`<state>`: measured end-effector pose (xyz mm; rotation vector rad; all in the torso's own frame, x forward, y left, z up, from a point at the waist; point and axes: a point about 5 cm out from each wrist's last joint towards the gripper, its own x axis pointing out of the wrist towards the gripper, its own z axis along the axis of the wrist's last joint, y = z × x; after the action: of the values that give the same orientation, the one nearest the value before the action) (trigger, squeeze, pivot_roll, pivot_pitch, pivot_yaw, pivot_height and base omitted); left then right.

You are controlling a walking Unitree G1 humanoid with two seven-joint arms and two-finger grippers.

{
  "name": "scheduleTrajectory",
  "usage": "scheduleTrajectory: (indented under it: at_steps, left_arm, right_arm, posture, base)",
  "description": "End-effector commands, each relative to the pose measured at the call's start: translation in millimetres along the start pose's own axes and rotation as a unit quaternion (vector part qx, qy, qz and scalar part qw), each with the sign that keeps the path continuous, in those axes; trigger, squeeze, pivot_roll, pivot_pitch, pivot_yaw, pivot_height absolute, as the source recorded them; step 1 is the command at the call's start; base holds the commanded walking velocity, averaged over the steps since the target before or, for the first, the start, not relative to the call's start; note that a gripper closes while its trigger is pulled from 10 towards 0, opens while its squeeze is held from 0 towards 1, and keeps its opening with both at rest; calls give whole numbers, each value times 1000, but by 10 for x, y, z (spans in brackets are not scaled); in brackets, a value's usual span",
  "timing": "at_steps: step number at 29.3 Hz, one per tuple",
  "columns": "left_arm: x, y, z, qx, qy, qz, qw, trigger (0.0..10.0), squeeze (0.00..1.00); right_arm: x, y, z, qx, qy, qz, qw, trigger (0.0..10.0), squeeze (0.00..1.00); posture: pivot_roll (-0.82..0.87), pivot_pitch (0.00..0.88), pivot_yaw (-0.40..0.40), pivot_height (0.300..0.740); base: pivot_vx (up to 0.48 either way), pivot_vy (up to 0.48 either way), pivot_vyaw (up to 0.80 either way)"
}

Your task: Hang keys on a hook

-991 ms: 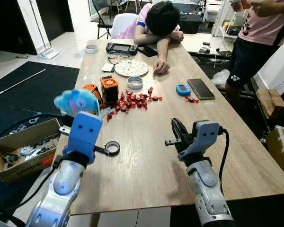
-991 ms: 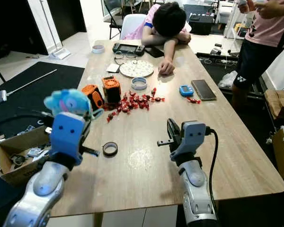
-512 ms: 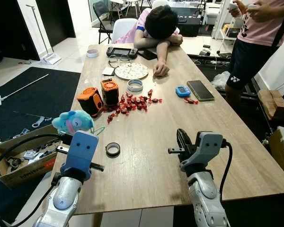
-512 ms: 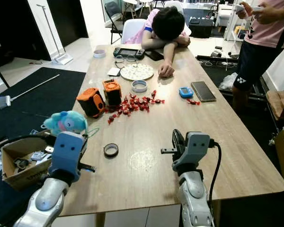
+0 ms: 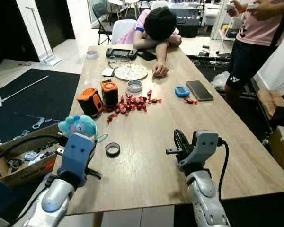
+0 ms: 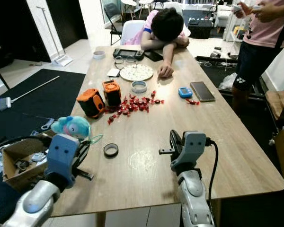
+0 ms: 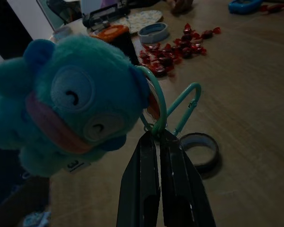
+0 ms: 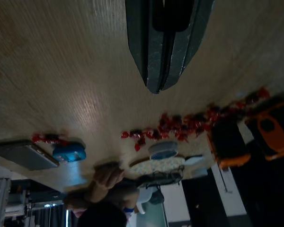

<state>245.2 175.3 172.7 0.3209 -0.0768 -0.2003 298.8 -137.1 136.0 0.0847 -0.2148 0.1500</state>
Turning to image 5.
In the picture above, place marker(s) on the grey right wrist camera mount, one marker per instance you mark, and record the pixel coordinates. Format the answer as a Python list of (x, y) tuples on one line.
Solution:
[(203, 146)]

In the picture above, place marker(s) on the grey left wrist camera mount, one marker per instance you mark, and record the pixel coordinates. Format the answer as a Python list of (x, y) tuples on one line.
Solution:
[(75, 153)]

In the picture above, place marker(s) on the black folding chair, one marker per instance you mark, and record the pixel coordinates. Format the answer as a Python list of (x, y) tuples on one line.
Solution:
[(100, 12)]

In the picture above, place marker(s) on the open cardboard box with parts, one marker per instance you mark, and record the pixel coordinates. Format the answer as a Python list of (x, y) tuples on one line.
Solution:
[(23, 177)]

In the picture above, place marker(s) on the teal plush toy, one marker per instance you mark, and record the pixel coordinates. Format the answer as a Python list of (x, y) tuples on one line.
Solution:
[(78, 125)]

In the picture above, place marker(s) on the small orange black speaker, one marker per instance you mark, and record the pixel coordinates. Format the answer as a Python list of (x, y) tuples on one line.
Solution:
[(110, 93)]

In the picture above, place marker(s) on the large orange black speaker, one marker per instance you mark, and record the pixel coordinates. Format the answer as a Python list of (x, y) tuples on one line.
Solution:
[(90, 101)]

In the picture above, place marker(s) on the white patterned plate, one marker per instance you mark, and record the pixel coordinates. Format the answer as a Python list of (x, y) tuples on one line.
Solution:
[(131, 72)]

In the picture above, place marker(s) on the grey tape roll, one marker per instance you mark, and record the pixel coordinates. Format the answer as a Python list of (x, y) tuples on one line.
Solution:
[(128, 86)]

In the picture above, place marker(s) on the black tape roll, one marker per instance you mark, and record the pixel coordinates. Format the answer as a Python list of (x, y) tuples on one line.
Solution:
[(107, 149)]

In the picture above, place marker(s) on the black floor rug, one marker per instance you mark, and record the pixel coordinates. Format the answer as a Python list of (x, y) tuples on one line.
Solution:
[(33, 101)]

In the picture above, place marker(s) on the single red wrapped candy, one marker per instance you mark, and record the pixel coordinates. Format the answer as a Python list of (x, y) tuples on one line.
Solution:
[(190, 100)]

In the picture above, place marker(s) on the pile of red wrapped candies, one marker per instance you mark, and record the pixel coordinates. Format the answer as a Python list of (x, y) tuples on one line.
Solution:
[(130, 103)]

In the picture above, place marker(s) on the sleeping person in pink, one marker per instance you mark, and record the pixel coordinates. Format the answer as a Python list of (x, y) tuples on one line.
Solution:
[(160, 23)]

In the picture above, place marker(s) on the white floor stand with pole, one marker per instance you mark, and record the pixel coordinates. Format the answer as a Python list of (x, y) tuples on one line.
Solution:
[(50, 60)]

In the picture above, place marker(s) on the black phone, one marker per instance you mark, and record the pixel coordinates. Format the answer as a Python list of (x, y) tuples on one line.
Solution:
[(146, 56)]

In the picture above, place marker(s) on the white tape roll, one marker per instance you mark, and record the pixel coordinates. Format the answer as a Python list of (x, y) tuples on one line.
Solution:
[(88, 54)]

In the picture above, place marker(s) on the standing person in pink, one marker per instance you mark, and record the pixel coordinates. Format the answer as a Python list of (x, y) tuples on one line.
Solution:
[(258, 33)]

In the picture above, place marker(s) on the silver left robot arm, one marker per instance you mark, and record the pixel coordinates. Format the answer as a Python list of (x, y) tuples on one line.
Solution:
[(54, 203)]

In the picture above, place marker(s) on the white plastic bag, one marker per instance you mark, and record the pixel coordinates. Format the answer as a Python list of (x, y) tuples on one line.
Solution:
[(221, 80)]

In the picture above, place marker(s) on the small white card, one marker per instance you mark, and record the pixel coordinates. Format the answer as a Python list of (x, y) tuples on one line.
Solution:
[(108, 72)]

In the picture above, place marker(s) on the black handheld game console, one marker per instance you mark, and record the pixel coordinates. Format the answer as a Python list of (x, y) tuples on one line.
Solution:
[(121, 53)]

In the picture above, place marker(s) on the white chair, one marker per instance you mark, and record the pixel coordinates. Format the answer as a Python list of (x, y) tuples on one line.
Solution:
[(122, 30)]

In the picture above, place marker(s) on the small blue device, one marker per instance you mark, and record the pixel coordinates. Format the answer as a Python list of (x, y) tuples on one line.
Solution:
[(182, 91)]

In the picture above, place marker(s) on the small closed cardboard box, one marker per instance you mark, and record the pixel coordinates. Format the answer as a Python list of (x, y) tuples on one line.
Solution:
[(272, 101)]

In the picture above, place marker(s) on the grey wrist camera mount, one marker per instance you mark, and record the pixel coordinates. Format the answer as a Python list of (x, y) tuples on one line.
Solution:
[(203, 146), (75, 153)]

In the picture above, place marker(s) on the tall cardboard box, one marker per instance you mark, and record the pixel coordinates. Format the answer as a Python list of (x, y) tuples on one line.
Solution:
[(283, 151)]

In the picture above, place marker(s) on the black case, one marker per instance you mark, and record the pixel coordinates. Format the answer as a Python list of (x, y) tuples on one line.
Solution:
[(187, 26)]

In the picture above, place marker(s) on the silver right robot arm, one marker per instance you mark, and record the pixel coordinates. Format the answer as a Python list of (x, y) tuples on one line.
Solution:
[(206, 203)]

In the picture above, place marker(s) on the light green carabiner loop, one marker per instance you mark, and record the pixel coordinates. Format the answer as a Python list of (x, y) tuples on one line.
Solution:
[(105, 137)]

